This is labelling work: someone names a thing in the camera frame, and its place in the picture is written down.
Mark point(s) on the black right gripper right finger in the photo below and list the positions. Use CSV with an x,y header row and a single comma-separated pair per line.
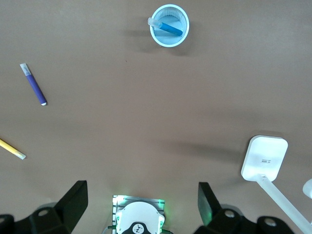
x,y
224,217

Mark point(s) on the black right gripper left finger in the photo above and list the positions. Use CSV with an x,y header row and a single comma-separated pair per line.
x,y
61,212

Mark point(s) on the blue marker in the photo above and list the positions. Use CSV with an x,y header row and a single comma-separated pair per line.
x,y
168,28

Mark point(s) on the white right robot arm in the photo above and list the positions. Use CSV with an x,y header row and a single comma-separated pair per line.
x,y
140,218

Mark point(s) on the yellow marker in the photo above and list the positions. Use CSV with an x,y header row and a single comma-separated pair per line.
x,y
12,148

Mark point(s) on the brown table cover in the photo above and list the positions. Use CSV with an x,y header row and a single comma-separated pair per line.
x,y
136,109

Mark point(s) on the purple marker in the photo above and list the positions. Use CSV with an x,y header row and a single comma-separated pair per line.
x,y
34,85

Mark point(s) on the translucent blue plastic cup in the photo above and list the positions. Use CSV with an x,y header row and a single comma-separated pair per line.
x,y
170,40

